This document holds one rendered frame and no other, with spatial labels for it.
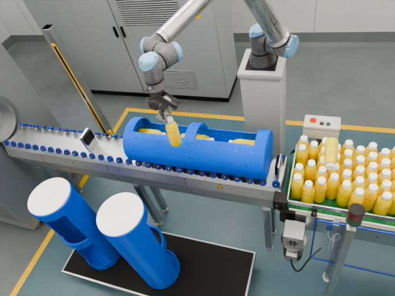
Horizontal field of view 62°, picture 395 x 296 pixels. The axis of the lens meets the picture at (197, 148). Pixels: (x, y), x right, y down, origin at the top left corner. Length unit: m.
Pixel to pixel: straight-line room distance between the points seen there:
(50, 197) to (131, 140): 0.62
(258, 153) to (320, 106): 2.10
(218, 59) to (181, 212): 1.59
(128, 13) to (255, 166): 2.31
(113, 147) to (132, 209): 0.67
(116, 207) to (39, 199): 0.54
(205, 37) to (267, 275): 2.22
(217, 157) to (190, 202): 1.32
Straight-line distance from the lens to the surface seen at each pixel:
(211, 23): 3.27
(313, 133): 2.05
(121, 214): 1.92
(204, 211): 2.99
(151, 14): 3.47
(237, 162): 1.78
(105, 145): 2.47
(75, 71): 2.52
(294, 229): 1.89
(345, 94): 3.92
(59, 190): 2.23
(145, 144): 1.97
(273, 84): 2.45
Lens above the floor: 2.55
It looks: 48 degrees down
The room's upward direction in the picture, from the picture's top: 17 degrees counter-clockwise
